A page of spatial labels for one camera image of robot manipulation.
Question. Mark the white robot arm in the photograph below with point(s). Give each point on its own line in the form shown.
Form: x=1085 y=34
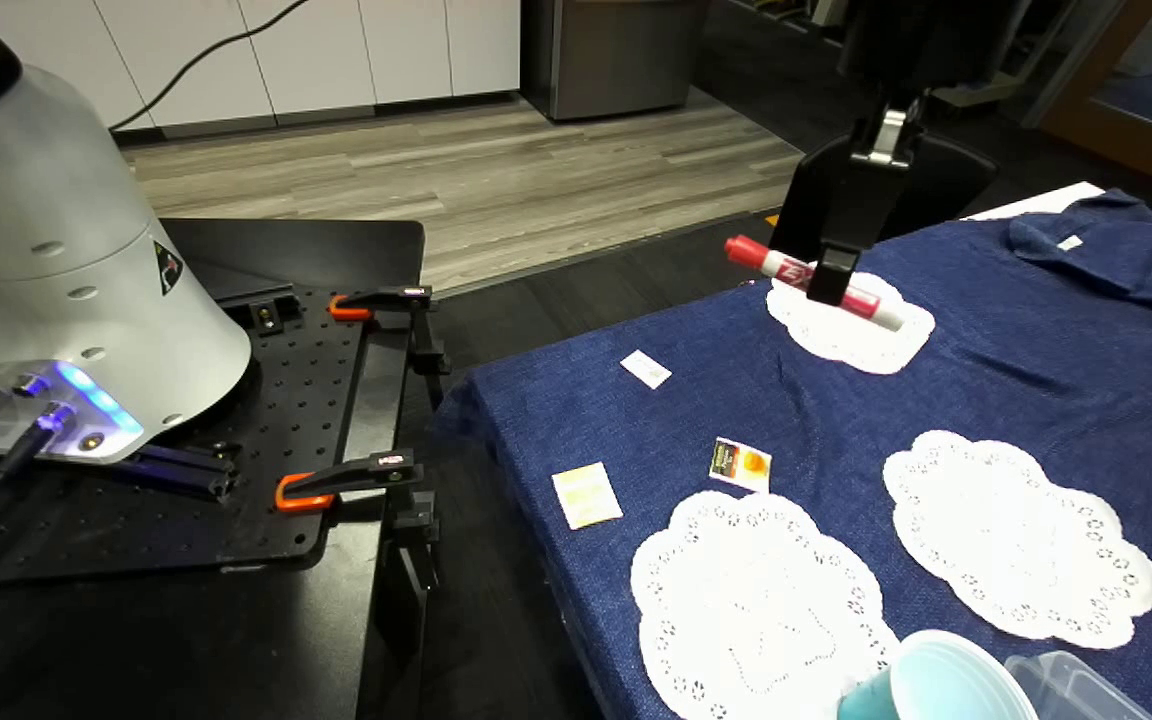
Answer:
x=106 y=335

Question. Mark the white packet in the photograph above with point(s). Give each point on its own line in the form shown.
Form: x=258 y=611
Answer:
x=645 y=370

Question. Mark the white doily under marker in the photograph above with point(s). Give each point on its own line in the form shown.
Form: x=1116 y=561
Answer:
x=1018 y=550

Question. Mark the blue denim table cloth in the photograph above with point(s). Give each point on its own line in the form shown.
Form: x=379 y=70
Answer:
x=1041 y=337

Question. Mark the orange black clamp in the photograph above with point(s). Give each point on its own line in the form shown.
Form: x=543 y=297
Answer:
x=310 y=494
x=379 y=302

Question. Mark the white cabinets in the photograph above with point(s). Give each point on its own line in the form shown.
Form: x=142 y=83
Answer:
x=235 y=62

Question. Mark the pale yellow packet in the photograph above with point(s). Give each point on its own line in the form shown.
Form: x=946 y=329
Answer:
x=585 y=497

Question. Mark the steel bin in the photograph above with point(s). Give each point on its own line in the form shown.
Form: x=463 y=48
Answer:
x=611 y=59

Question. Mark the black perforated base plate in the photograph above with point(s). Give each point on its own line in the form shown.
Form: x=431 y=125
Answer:
x=203 y=494

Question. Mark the teal plastic cup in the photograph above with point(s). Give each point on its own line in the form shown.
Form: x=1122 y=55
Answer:
x=938 y=677

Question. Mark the red and white marker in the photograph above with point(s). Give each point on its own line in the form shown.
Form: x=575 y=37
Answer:
x=779 y=266

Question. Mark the orange black clamp near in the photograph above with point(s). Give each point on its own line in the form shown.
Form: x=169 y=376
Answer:
x=310 y=494

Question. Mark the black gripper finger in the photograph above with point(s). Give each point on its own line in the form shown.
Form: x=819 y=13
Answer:
x=835 y=271

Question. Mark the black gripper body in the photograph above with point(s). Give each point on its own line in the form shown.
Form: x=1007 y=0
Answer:
x=846 y=192

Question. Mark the white doily front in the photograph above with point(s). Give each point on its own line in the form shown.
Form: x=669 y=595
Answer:
x=841 y=337

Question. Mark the orange black clamp far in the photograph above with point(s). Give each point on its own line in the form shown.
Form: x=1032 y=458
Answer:
x=379 y=302

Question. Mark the white doily near cup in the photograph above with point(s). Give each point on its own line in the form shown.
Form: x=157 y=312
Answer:
x=754 y=615

